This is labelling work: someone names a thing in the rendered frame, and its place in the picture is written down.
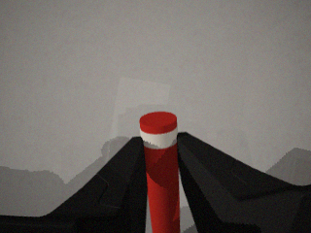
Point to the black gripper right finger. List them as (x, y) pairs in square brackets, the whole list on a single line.
[(228, 196)]

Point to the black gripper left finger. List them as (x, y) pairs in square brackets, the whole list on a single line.
[(113, 201)]

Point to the dark red peg with white band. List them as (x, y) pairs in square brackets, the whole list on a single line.
[(160, 134)]

